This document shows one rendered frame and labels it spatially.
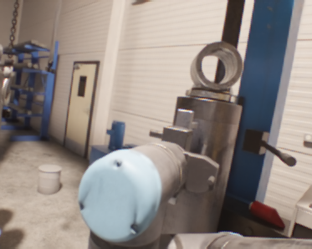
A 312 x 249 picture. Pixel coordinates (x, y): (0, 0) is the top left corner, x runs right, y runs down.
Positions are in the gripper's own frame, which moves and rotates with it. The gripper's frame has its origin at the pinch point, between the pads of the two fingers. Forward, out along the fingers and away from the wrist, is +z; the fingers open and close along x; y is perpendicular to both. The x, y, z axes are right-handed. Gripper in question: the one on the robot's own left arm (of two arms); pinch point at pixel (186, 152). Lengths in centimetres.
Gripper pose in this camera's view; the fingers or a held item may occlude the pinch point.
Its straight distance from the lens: 55.5
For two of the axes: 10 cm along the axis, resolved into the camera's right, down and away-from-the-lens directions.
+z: 3.6, -0.3, 9.3
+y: -9.2, -1.8, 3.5
